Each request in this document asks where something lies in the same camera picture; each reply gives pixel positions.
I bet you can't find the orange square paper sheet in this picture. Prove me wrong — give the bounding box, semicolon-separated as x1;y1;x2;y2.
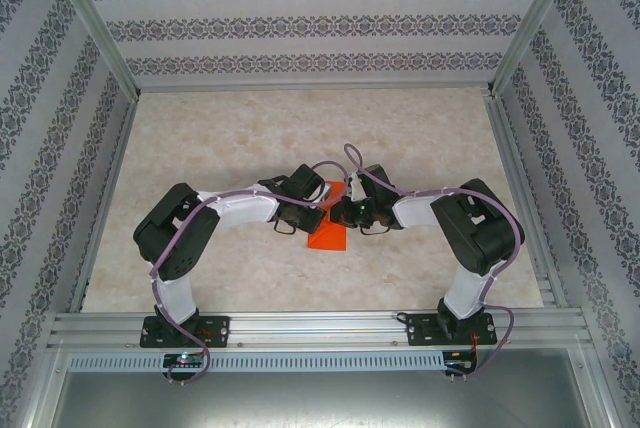
305;180;351;252

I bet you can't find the grey metal sheet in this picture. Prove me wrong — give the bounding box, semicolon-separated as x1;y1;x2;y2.
49;371;616;428

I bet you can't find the circuit board with green light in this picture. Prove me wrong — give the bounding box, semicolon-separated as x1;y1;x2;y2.
163;353;205;368

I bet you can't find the aluminium mounting rail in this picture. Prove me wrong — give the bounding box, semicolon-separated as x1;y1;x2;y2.
47;310;594;349

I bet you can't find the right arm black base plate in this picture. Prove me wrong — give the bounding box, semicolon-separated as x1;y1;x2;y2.
405;312;499;347

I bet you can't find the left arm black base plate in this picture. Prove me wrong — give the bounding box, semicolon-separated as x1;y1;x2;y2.
139;315;231;348

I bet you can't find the slotted grey cable duct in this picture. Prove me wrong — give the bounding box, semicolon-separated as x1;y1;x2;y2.
67;351;446;372

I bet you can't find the aluminium table side rail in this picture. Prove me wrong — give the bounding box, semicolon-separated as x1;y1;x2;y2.
482;92;569;309
67;97;139;312

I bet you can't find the aluminium frame post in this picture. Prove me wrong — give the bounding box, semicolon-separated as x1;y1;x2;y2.
39;0;141;99
487;0;586;97

